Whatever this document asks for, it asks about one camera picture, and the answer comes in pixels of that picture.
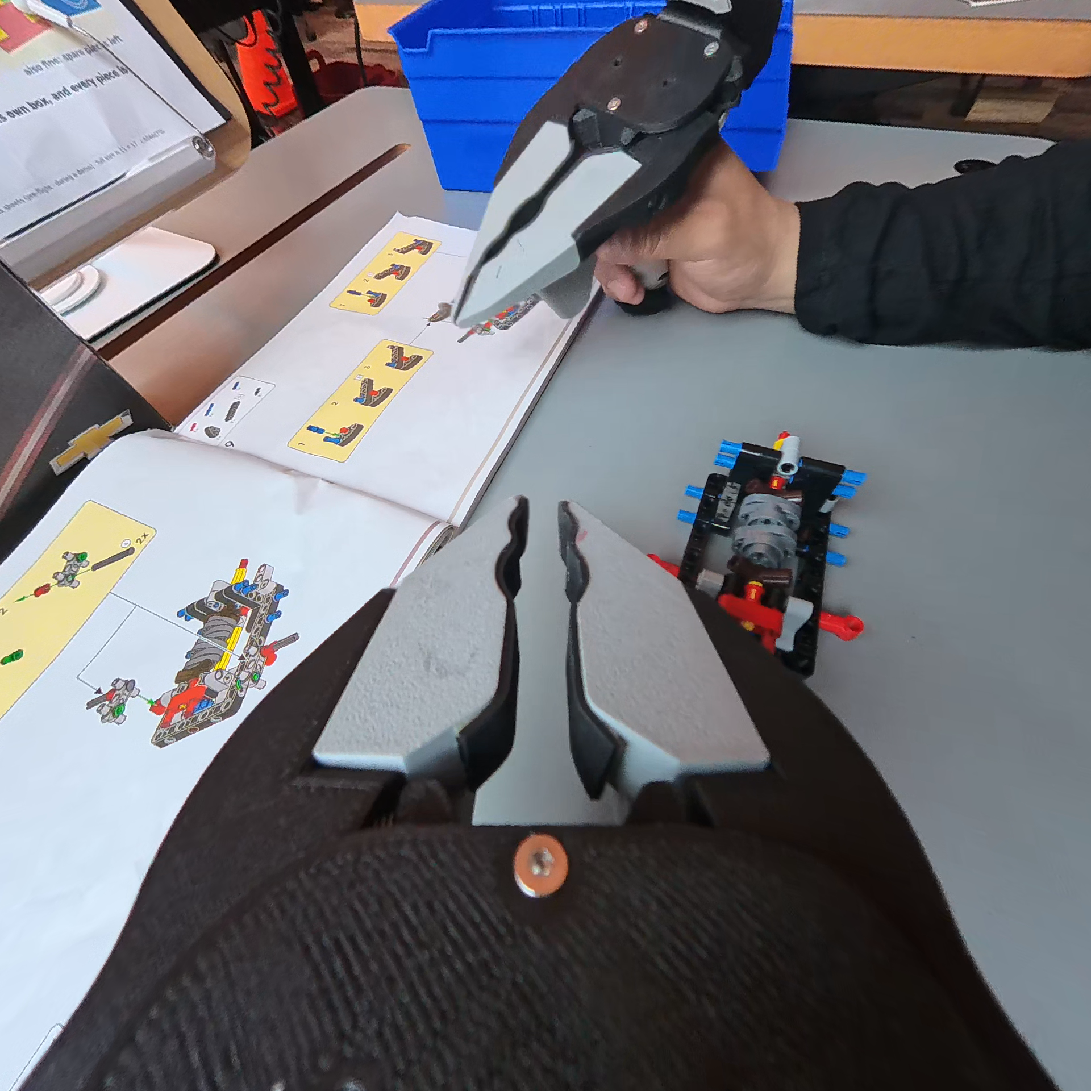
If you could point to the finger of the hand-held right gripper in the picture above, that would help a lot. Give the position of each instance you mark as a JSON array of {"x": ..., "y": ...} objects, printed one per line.
[
  {"x": 571, "y": 222},
  {"x": 520, "y": 187}
]

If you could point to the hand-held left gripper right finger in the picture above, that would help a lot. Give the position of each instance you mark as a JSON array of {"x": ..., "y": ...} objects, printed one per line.
[{"x": 665, "y": 673}]

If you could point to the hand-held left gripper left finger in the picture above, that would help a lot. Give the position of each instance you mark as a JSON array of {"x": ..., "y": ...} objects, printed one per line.
[{"x": 418, "y": 665}]

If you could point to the black lego frame assembly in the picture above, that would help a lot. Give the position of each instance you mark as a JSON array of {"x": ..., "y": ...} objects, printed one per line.
[{"x": 707, "y": 528}]

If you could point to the lego instruction booklet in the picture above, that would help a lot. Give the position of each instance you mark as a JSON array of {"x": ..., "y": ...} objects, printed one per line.
[{"x": 383, "y": 409}]

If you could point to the person's right forearm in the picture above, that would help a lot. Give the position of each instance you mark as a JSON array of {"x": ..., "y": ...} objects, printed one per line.
[{"x": 937, "y": 256}]

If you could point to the black lego box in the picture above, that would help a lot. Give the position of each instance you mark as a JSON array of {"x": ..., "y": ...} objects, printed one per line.
[{"x": 51, "y": 383}]

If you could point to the person's right hand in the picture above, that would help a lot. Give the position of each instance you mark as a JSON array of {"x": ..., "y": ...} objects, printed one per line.
[{"x": 733, "y": 247}]

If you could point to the blue plastic bin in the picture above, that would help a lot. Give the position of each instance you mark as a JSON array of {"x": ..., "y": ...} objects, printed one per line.
[{"x": 477, "y": 85}]

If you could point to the grey table with brown edge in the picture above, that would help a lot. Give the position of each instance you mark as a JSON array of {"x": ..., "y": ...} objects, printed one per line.
[{"x": 281, "y": 170}]

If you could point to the wooden desk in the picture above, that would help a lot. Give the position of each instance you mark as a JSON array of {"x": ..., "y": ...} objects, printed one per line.
[{"x": 895, "y": 43}]

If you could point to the white tray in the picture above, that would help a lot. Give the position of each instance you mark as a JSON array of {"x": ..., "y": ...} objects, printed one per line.
[{"x": 145, "y": 264}]

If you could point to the clear acrylic sign holder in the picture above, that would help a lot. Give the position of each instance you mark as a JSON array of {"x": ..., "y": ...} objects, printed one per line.
[{"x": 128, "y": 183}]

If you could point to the printed instruction sheet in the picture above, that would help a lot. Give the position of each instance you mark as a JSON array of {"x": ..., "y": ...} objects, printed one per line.
[{"x": 68, "y": 128}]

